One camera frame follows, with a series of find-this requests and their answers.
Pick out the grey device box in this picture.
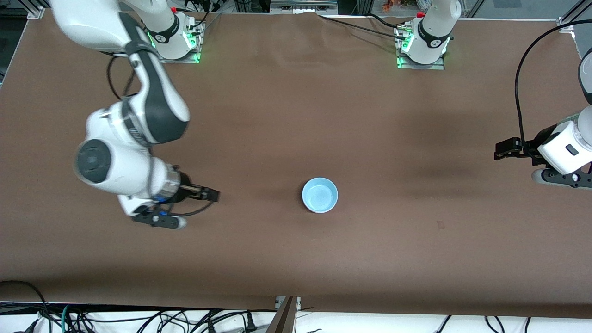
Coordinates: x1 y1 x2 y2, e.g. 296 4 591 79
270 0 339 15

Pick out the short black cable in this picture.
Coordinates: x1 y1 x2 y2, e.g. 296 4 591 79
368 13 404 29

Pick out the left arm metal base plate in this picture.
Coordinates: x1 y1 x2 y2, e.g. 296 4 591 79
396 25 446 70

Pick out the blue bowl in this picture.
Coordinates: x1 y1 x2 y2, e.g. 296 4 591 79
302 177 339 214

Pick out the metal table post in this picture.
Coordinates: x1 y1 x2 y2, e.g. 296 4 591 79
265 296 301 333

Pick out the long black cable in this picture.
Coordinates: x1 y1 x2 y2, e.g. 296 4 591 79
318 15 404 39

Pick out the brown table cloth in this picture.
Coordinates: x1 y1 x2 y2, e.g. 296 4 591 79
0 8 592 320

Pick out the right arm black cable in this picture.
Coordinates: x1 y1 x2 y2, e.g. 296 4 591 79
106 50 217 219

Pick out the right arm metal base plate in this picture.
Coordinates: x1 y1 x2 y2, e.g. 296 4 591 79
152 18 203 64

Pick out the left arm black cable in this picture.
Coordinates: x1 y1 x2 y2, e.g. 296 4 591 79
514 18 592 145

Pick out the looped black floor cable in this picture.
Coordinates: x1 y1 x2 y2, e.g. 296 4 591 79
0 280 50 333

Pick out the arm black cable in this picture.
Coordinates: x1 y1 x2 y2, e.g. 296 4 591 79
106 50 217 219
514 18 592 145

